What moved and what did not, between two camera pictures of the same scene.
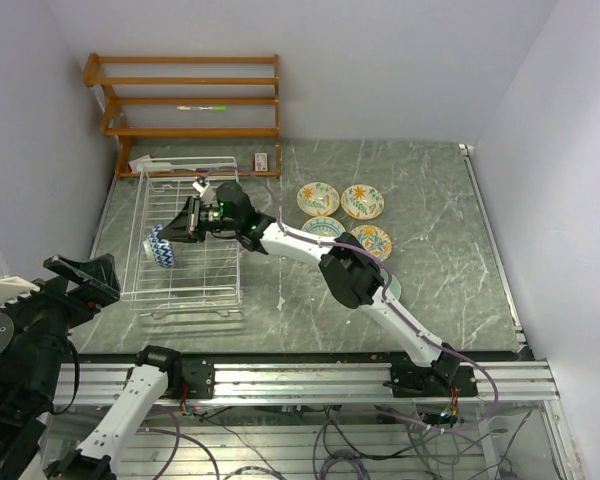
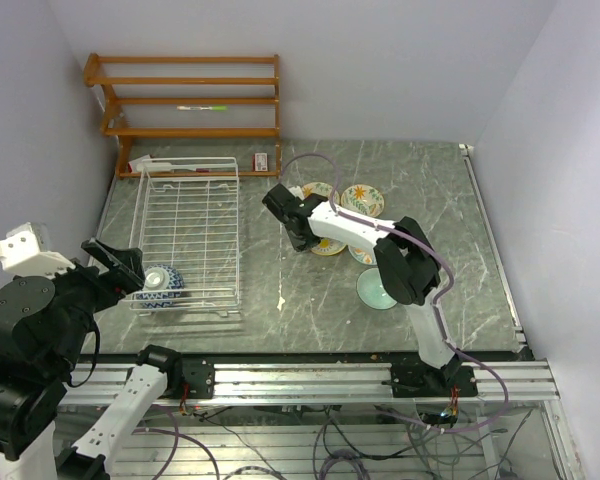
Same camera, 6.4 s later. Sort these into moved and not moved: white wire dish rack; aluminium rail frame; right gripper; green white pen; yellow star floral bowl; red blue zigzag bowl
Moved: red blue zigzag bowl; right gripper
Not moved: white wire dish rack; aluminium rail frame; yellow star floral bowl; green white pen
